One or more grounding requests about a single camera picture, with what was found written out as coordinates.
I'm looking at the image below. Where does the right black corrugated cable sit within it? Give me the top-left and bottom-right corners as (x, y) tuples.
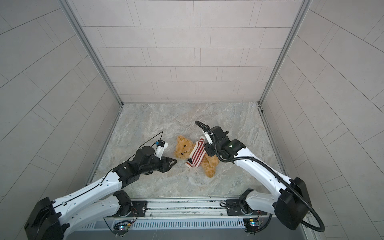
(194, 120), (326, 235)

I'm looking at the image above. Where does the white ventilation grille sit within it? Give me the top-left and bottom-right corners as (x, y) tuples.
(74, 218), (245, 231)

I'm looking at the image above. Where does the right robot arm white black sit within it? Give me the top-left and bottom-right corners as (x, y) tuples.
(201, 125), (315, 230)

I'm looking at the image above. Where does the brown plush teddy bear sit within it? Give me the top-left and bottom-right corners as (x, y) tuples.
(174, 136), (219, 178)

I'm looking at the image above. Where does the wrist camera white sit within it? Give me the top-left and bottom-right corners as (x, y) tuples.
(203, 130), (214, 145)
(155, 140), (168, 159)

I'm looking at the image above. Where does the red white striped knit sweater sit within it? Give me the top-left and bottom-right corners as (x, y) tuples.
(185, 137), (206, 168)

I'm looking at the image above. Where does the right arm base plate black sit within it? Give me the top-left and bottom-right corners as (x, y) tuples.
(220, 199), (268, 217)

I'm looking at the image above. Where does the right aluminium corner post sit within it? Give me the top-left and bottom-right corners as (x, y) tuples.
(258, 0), (313, 105)

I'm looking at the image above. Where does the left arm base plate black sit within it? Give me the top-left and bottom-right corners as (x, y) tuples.
(113, 201), (148, 218)

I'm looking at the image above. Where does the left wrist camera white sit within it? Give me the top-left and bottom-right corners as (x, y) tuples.
(155, 140), (168, 159)

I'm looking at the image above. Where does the aluminium mounting rail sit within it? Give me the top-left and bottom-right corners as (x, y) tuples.
(89, 196), (310, 221)

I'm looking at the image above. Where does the left aluminium corner post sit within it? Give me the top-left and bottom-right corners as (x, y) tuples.
(58, 0), (124, 106)

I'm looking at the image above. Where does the left green circuit board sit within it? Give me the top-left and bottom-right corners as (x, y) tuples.
(113, 221), (133, 236)

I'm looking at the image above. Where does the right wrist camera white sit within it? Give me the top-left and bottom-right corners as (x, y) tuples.
(203, 130), (214, 145)

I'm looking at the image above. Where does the aluminium corner post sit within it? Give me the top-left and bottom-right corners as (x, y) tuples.
(258, 0), (313, 105)
(58, 0), (124, 106)

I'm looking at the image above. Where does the green circuit board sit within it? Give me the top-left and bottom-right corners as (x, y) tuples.
(243, 219), (260, 234)
(113, 221), (133, 236)

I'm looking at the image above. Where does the right green circuit board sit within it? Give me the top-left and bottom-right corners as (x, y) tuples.
(243, 219), (260, 234)

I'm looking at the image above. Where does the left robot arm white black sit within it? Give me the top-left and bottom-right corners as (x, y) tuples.
(24, 146), (177, 240)

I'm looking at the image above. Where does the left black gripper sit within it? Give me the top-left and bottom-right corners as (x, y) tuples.
(138, 155), (178, 175)

